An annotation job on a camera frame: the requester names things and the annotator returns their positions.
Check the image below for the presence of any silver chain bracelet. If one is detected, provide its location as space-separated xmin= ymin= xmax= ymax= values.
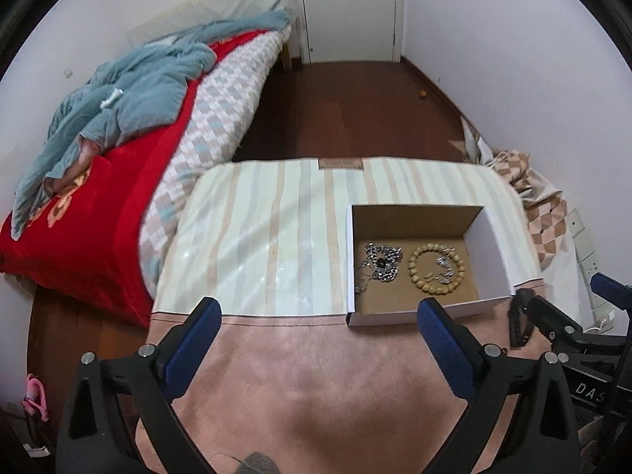
xmin=423 ymin=256 xmax=459 ymax=286

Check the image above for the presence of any white power strip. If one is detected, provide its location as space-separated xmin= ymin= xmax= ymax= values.
xmin=566 ymin=209 xmax=616 ymax=334

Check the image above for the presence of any black smartwatch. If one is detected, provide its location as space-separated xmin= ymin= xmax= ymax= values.
xmin=508 ymin=289 xmax=536 ymax=349

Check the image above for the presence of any checkered beige cloth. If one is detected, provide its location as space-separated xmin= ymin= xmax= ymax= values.
xmin=487 ymin=150 xmax=568 ymax=269

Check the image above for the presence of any white cardboard box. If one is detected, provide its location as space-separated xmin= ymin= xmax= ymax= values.
xmin=346 ymin=204 xmax=514 ymax=327

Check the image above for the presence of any pink slipper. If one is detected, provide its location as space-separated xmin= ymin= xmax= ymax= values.
xmin=21 ymin=373 xmax=49 ymax=423

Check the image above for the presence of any red blanket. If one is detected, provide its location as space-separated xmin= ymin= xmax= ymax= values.
xmin=1 ymin=30 xmax=266 ymax=326

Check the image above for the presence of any teal blanket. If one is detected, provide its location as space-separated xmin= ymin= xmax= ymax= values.
xmin=9 ymin=8 xmax=290 ymax=240

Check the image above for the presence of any white door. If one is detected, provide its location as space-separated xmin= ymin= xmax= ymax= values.
xmin=297 ymin=0 xmax=405 ymax=64

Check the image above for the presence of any wooden bead bracelet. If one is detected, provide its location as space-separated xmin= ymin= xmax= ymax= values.
xmin=407 ymin=242 xmax=467 ymax=298

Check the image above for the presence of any silver chain necklace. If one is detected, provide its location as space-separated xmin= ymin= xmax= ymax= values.
xmin=353 ymin=241 xmax=405 ymax=297

